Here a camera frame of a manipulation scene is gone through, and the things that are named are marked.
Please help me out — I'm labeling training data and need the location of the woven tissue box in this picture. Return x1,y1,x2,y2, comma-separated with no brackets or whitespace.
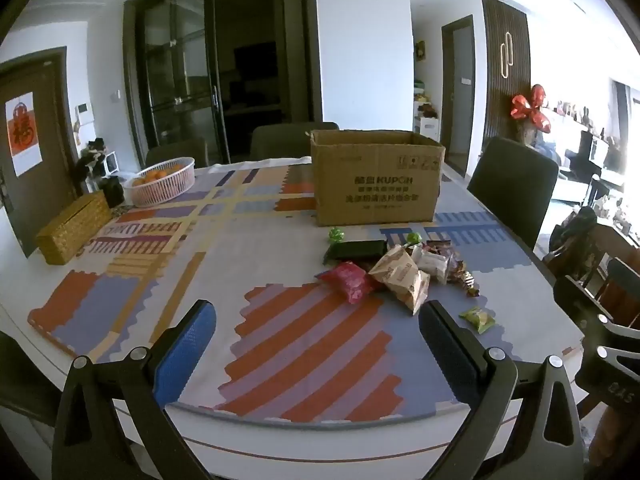
36,191,112,265

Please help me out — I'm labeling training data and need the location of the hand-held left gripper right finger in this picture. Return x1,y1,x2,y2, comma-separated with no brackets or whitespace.
419,301,588,480

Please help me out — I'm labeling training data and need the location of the red ribbon bow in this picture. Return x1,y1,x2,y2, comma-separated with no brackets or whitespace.
510,84,552,133

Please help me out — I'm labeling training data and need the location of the dark upholstered chair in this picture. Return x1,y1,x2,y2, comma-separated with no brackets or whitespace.
467,136,560,250
145,137,209,169
249,121,340,161

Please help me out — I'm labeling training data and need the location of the white storage box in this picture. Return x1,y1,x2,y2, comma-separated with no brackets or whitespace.
417,117,441,144

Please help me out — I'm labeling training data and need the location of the black and white figurine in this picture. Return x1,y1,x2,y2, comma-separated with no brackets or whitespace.
74,137,108,182

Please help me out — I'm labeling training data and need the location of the patterned tablecloth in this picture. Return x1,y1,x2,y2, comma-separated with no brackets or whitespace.
27,160,556,423

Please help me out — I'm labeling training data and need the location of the red and white door poster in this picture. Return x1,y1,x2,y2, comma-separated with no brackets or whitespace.
5,92,42,177

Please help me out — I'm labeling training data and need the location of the glass sliding door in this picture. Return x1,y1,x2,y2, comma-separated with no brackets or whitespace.
123,0,322,167

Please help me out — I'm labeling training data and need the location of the brown cardboard box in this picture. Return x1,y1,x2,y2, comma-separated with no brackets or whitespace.
310,129,446,227

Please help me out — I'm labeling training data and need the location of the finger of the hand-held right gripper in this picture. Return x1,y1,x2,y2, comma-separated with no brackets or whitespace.
552,275,640,335

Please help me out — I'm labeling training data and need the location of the pile of oranges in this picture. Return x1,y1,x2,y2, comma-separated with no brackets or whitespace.
131,166,175,187

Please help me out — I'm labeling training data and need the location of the gold candy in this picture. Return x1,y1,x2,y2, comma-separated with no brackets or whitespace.
452,270,481,297

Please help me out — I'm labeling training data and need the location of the brown interior door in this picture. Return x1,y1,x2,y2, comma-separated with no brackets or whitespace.
441,15,476,177

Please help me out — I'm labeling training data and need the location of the dark green snack packet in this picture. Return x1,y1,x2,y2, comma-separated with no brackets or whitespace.
322,240,388,265

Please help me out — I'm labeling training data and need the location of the small black container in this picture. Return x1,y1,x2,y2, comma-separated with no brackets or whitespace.
102,176,125,208

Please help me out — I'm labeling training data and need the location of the brown entrance door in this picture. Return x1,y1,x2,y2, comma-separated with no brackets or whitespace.
0,46,82,257

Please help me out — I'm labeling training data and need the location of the tan snack packet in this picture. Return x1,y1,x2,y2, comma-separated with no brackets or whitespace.
369,245,420,291
385,270,431,317

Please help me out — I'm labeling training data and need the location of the pink plastic basket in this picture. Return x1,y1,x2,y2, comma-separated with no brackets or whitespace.
122,156,196,207

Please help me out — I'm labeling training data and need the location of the small light green snack packet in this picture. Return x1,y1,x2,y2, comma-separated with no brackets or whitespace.
459,306,497,334

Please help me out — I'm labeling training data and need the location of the brown striped snack packet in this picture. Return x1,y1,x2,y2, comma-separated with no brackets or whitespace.
442,252,469,286

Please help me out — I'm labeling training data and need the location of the wooden chair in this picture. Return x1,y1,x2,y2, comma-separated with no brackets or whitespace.
542,220,640,311

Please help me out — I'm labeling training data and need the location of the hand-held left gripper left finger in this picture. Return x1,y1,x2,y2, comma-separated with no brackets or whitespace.
52,300,217,480

